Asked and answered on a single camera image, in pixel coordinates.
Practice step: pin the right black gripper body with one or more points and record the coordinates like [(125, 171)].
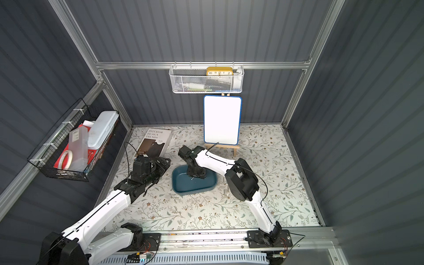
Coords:
[(195, 170)]

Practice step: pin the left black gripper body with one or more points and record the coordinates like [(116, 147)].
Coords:
[(159, 166)]

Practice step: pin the teal plastic storage tray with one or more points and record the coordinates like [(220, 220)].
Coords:
[(183, 184)]

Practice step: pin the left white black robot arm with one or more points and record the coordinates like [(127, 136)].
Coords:
[(77, 245)]

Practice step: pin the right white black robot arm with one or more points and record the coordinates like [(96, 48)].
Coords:
[(241, 180)]

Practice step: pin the interior design trends book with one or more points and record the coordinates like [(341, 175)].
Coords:
[(154, 143)]

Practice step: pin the floral patterned table mat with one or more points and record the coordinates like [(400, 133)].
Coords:
[(265, 149)]

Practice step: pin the wooden easel stand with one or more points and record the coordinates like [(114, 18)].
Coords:
[(234, 148)]

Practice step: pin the white plastic case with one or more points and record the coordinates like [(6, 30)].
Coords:
[(101, 128)]

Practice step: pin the white marker pen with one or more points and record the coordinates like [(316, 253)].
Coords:
[(195, 87)]

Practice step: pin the translucent plastic container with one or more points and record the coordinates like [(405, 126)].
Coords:
[(77, 143)]

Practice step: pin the white tape roll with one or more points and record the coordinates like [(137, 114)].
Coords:
[(65, 160)]

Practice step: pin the small green circuit board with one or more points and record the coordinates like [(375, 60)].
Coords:
[(139, 258)]

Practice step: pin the yellow clock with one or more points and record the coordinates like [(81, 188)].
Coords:
[(219, 71)]

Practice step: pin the white board with blue frame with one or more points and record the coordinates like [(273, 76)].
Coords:
[(222, 118)]

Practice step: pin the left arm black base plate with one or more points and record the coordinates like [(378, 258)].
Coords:
[(144, 242)]

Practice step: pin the black wire wall basket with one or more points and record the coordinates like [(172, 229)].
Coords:
[(49, 150)]

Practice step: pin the white wire mesh basket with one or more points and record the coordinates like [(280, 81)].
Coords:
[(219, 84)]

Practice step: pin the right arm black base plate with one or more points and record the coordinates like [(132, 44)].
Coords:
[(259, 239)]

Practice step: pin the aluminium front rail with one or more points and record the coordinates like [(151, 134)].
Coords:
[(231, 240)]

